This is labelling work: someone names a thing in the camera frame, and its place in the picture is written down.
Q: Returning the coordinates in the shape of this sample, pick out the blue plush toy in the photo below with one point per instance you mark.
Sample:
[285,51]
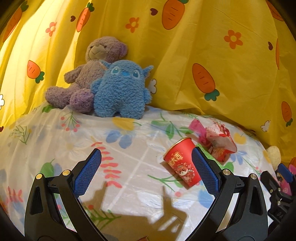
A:
[120,92]

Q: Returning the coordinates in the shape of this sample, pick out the pink plastic bag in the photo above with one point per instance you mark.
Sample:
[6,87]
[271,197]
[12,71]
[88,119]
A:
[197,128]

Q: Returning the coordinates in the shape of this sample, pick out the pink plastic bucket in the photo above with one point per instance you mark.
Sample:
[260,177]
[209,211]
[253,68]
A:
[287,188]

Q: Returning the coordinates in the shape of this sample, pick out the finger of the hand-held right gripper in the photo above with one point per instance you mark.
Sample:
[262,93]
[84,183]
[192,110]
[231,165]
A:
[269,182]
[285,171]

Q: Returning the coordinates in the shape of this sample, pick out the beige round plush ball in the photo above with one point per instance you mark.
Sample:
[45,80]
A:
[272,155]

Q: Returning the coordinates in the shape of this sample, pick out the red paper cup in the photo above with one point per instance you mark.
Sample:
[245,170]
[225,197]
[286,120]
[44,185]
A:
[180,162]

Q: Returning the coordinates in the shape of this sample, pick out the white floral sheet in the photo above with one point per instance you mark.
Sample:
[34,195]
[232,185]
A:
[129,162]

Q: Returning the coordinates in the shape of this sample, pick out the red snack wrapper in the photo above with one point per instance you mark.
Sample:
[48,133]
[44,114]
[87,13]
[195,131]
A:
[219,143]

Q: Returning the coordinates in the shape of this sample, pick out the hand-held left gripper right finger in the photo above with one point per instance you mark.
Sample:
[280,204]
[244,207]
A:
[205,172]

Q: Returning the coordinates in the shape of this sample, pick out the purple teddy bear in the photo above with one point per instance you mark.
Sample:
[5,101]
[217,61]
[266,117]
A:
[97,51]

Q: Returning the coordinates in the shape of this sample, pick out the yellow carrot print curtain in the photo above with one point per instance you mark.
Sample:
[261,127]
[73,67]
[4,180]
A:
[185,46]

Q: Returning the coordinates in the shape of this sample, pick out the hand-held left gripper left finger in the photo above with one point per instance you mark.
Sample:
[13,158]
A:
[89,171]

